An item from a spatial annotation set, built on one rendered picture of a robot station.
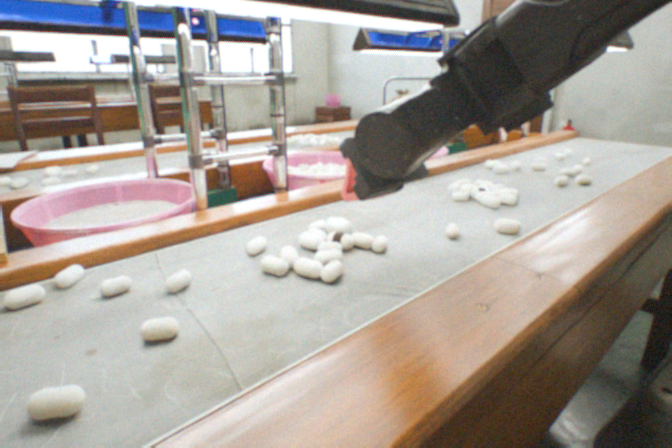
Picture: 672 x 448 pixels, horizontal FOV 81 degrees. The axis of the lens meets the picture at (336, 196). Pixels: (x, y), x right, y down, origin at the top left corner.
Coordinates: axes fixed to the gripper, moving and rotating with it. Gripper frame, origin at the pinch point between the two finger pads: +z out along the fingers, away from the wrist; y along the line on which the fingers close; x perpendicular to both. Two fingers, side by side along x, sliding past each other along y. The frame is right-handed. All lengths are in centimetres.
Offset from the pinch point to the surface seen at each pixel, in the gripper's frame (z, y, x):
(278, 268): 3.7, 11.3, 5.4
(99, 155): 68, 14, -50
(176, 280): 7.0, 21.4, 2.3
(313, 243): 5.8, 4.1, 3.6
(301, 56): 380, -377, -378
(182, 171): 40.8, 4.2, -27.8
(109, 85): 387, -77, -333
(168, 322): 1.2, 24.7, 7.0
